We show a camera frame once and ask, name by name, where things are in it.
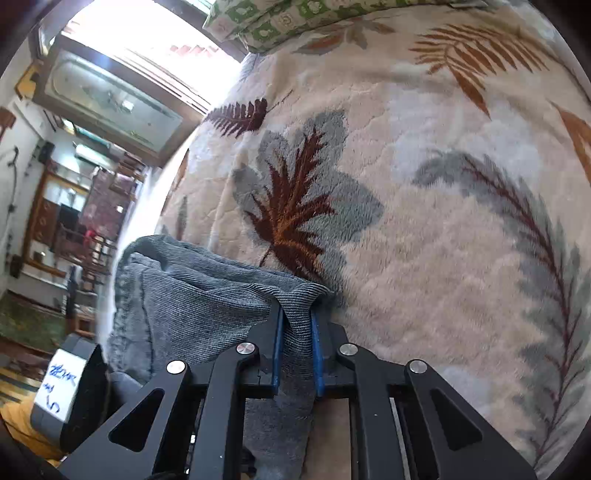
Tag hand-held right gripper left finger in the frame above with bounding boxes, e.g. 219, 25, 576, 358
58, 305, 284, 480

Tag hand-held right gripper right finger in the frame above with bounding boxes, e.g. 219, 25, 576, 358
310, 308, 539, 480

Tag grey denim pants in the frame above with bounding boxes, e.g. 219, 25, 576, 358
107, 234, 335, 480

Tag green floor mat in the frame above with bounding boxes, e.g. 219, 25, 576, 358
0, 294, 70, 354

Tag leaf print fleece blanket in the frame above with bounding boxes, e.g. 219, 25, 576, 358
157, 0, 591, 480

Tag wooden cabinet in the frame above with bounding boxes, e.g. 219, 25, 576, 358
22, 159, 123, 280

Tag wooden door with frosted glass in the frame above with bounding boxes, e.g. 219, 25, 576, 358
34, 34, 204, 167

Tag green checked folded blanket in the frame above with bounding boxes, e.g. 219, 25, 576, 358
203, 0, 490, 54

